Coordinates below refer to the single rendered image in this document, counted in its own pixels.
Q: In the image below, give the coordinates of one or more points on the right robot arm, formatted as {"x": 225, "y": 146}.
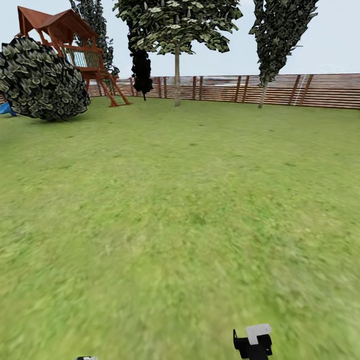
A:
{"x": 257, "y": 345}

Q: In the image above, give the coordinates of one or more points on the bush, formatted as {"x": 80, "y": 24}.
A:
{"x": 39, "y": 84}

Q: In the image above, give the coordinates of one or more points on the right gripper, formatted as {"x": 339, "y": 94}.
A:
{"x": 247, "y": 351}

